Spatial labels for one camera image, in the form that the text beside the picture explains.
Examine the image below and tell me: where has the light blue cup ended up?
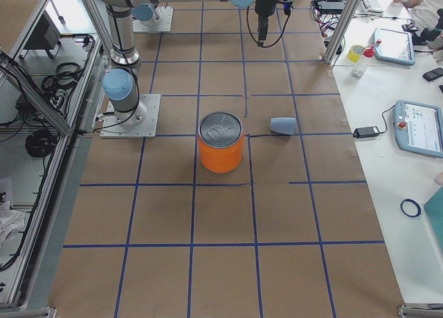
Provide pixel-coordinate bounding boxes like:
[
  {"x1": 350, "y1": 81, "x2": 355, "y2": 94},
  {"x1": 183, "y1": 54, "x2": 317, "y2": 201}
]
[{"x1": 270, "y1": 117, "x2": 297, "y2": 136}]

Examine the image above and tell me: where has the seated person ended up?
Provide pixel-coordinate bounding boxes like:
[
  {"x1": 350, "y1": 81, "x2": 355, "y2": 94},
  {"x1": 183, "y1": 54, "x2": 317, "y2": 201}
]
[{"x1": 392, "y1": 0, "x2": 442, "y2": 30}]

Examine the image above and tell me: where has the blue tape ring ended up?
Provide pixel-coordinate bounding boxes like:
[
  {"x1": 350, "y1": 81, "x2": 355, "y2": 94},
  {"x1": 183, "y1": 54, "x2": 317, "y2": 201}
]
[{"x1": 400, "y1": 199, "x2": 422, "y2": 218}]

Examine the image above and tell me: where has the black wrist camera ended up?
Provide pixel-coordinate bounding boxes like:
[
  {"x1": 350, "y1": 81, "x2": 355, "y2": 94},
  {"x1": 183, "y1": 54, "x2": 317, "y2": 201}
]
[{"x1": 278, "y1": 0, "x2": 295, "y2": 17}]

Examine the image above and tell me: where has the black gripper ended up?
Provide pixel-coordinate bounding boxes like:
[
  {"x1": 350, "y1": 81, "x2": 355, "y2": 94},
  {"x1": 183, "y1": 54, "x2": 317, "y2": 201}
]
[{"x1": 255, "y1": 0, "x2": 279, "y2": 46}]

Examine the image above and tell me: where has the large orange can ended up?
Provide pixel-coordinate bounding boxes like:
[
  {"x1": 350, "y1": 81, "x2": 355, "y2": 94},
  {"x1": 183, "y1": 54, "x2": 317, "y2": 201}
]
[{"x1": 198, "y1": 111, "x2": 244, "y2": 173}]

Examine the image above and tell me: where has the teach pendant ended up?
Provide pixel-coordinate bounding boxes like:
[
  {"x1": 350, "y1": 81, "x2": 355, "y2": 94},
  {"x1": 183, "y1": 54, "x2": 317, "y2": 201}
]
[
  {"x1": 372, "y1": 28, "x2": 415, "y2": 66},
  {"x1": 393, "y1": 100, "x2": 442, "y2": 159}
]

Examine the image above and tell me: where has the near teach pendant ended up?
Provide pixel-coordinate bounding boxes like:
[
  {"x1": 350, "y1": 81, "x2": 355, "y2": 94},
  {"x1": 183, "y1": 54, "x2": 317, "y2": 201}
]
[{"x1": 393, "y1": 100, "x2": 442, "y2": 159}]

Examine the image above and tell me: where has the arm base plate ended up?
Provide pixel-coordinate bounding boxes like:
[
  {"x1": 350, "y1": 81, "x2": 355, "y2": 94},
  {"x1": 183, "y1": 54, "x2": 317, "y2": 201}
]
[
  {"x1": 133, "y1": 4, "x2": 174, "y2": 34},
  {"x1": 100, "y1": 94, "x2": 161, "y2": 139}
]

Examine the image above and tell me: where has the black smartphone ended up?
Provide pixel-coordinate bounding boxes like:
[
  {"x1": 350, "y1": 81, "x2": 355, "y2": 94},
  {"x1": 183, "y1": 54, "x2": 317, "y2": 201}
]
[{"x1": 422, "y1": 67, "x2": 443, "y2": 82}]

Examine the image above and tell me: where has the far teach pendant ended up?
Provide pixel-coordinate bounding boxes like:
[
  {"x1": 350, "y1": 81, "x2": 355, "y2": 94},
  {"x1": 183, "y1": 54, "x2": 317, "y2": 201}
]
[{"x1": 372, "y1": 28, "x2": 415, "y2": 66}]

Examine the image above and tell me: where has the teal board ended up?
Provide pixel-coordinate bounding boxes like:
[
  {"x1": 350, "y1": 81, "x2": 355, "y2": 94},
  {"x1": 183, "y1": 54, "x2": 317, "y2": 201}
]
[{"x1": 424, "y1": 187, "x2": 443, "y2": 247}]

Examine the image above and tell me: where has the aluminium frame post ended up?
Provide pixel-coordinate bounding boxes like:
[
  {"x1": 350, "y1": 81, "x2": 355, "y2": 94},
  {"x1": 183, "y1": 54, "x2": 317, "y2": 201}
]
[{"x1": 323, "y1": 0, "x2": 361, "y2": 64}]

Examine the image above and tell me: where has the black power adapter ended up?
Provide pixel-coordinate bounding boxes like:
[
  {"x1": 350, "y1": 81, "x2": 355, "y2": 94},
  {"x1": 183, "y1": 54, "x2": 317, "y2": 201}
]
[{"x1": 352, "y1": 126, "x2": 380, "y2": 139}]

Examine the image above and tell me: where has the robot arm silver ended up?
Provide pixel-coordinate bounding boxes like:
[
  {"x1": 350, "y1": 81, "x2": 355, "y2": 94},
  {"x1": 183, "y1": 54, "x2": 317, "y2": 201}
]
[
  {"x1": 132, "y1": 3, "x2": 163, "y2": 22},
  {"x1": 100, "y1": 0, "x2": 281, "y2": 68}
]

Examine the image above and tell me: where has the yellow tape roll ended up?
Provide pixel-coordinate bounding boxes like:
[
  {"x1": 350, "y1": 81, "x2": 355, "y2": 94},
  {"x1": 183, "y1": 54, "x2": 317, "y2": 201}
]
[{"x1": 347, "y1": 44, "x2": 365, "y2": 63}]

